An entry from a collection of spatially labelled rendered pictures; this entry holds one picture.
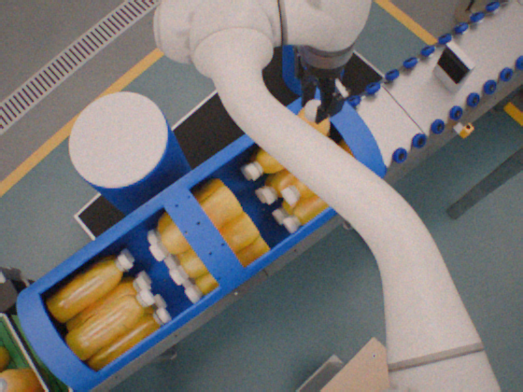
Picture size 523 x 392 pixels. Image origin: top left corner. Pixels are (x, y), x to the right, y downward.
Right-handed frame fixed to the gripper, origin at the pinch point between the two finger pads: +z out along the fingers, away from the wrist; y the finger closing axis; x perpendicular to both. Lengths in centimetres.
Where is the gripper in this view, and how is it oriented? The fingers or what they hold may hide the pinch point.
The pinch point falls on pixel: (316, 104)
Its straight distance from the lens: 99.9
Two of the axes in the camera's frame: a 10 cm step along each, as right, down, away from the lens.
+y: -5.9, -7.7, 2.4
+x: -8.1, 5.7, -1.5
